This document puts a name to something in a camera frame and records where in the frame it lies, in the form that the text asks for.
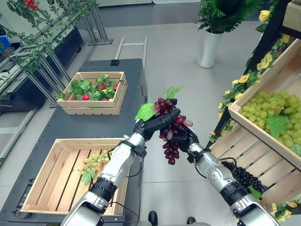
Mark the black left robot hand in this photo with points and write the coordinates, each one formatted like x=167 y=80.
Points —
x=157 y=123

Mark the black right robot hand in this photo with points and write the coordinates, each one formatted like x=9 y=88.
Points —
x=185 y=137

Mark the red grape bunch with leaves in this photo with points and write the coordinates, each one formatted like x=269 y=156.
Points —
x=169 y=122

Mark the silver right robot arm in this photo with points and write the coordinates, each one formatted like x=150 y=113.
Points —
x=225 y=181

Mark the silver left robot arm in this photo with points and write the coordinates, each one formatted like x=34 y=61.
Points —
x=110 y=174

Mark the small wooden crate with strawberries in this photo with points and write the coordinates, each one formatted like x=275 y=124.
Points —
x=92 y=103

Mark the black grape bunch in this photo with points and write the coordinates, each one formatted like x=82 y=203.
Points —
x=244 y=176

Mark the strawberries with green leaves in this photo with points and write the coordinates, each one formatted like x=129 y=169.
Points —
x=94 y=90

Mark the small green grape bunch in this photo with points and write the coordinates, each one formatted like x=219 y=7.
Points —
x=94 y=163

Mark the wooden crate with black grapes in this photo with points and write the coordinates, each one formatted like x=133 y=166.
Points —
x=258 y=160

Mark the robot dark feet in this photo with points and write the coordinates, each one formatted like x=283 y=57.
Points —
x=171 y=217

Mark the yellow flower garland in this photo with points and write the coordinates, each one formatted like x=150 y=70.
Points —
x=249 y=80

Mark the dark grey table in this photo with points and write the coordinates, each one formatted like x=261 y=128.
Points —
x=70 y=127

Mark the white tall plant pot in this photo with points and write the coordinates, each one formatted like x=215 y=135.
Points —
x=211 y=49

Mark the wooden crate with green grapes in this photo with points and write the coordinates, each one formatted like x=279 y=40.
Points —
x=265 y=94

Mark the pile of green grapes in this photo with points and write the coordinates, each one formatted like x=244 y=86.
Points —
x=277 y=113

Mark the large empty wooden crate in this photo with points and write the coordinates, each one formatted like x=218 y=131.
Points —
x=70 y=176

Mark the black cabinet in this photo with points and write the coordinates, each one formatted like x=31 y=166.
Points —
x=42 y=70

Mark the green fern plant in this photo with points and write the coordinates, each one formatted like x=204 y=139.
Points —
x=223 y=14

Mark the green vine with tomatoes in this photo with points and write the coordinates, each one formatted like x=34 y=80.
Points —
x=35 y=35

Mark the light wooden crate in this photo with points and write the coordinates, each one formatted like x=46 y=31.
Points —
x=291 y=16

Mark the aluminium frame rack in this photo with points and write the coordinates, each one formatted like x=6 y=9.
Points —
x=47 y=58

